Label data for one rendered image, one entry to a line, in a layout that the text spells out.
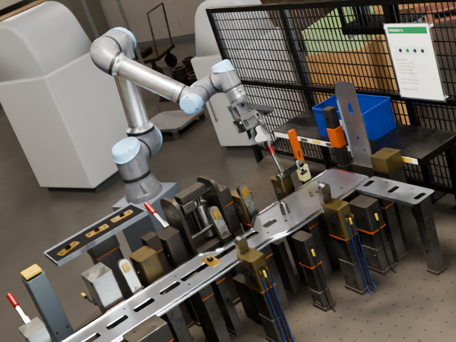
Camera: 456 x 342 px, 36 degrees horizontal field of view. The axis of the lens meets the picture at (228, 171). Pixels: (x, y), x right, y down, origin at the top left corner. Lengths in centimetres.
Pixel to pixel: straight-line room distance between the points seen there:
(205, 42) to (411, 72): 329
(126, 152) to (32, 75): 351
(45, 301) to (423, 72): 158
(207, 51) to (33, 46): 142
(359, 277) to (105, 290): 87
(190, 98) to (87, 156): 375
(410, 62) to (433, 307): 92
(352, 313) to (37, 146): 453
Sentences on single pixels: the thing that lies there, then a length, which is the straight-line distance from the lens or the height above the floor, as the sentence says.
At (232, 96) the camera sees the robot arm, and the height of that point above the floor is 141.
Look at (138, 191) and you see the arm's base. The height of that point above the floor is 115.
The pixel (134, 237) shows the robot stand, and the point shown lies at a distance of 291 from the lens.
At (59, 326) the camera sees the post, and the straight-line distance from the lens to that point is 259.
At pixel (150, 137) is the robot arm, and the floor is 130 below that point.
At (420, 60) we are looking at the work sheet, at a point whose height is 131.
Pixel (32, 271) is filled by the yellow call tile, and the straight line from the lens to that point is 251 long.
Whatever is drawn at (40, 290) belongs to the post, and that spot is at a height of 109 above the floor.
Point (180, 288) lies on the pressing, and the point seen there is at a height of 100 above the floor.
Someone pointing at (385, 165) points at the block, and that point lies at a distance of 261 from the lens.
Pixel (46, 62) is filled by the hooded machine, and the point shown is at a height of 121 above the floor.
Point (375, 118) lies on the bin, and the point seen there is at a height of 111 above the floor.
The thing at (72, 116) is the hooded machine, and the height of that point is 72.
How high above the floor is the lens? 214
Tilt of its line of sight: 22 degrees down
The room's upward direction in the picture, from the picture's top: 20 degrees counter-clockwise
